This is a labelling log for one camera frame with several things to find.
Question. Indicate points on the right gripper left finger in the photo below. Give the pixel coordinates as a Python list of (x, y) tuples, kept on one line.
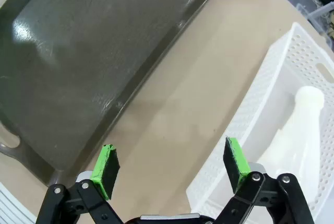
[(104, 171)]

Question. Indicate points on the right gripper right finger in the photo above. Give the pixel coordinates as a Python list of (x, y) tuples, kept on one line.
[(236, 164)]

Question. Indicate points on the white translucent conical flask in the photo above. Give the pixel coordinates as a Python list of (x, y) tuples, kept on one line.
[(305, 119)]

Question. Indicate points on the white perforated plastic basket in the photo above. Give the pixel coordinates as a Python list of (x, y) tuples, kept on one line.
[(300, 64)]

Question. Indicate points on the dark brown plastic tray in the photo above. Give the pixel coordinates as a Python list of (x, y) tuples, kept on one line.
[(78, 51)]

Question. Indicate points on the clear plastic storage bin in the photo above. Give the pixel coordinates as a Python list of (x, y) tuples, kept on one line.
[(319, 17)]

